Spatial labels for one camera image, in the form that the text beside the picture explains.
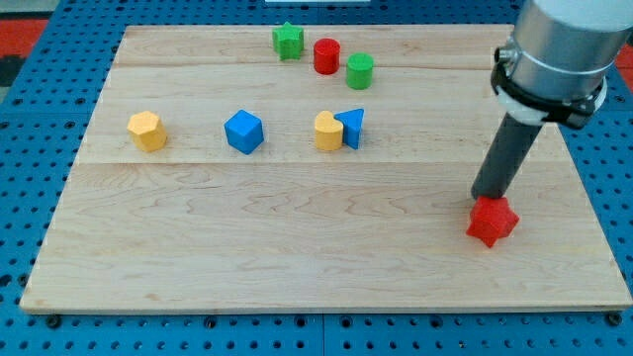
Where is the light wooden board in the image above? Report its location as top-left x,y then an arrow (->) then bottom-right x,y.
21,25 -> 632,314

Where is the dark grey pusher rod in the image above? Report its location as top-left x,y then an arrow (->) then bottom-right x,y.
471,114 -> 541,200

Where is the yellow heart block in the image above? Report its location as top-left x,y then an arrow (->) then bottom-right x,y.
315,111 -> 344,151

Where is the red star block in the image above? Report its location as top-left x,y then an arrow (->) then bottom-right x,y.
466,196 -> 520,248

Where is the green star block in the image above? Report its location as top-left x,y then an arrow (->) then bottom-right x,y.
272,22 -> 304,61

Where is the green cylinder block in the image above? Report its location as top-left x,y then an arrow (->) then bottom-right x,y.
345,52 -> 374,90

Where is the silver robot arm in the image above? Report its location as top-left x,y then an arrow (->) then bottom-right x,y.
491,0 -> 632,130

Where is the blue cube block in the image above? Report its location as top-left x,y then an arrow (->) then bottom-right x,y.
224,110 -> 264,155

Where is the blue triangle block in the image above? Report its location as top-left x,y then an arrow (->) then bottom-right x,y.
334,109 -> 365,149

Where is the red cylinder block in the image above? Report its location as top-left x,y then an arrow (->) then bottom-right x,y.
313,38 -> 340,75

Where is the yellow hexagon block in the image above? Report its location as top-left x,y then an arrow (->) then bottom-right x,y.
127,111 -> 167,152

